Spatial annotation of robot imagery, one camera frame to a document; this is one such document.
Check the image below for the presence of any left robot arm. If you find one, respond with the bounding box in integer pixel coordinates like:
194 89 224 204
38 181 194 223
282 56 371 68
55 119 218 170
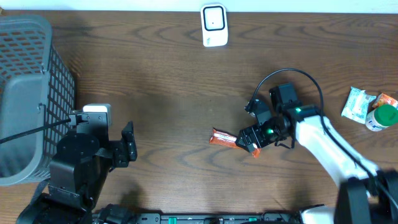
17 111 137 223

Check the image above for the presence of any orange tissue pack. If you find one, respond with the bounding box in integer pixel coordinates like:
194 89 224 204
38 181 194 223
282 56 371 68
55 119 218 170
372 93 398 109

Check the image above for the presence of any green lid plastic jar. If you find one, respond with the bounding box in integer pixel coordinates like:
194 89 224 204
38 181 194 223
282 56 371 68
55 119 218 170
365 105 397 132

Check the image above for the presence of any black left camera cable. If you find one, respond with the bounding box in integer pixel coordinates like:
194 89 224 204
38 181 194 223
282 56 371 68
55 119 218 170
0 118 72 146

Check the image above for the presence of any black camera cable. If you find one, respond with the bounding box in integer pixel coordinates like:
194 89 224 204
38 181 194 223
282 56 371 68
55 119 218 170
0 118 72 146
248 68 398 206

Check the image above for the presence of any white barcode scanner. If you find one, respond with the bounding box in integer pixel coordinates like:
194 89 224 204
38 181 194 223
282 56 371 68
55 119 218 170
200 4 228 47

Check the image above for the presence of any red Top candy bar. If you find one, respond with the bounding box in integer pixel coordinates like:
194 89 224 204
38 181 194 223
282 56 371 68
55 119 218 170
209 128 261 158

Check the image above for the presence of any grey plastic mesh basket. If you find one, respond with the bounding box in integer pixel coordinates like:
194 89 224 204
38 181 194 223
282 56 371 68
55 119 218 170
1 15 76 186

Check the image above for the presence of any teal wet wipes pack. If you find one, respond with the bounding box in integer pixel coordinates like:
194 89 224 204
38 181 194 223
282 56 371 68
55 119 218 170
341 86 376 124

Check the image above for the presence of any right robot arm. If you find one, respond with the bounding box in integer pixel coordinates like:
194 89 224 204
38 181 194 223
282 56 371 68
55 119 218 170
236 83 397 223

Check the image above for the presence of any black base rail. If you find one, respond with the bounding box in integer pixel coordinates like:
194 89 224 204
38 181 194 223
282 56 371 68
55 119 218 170
93 204 303 224

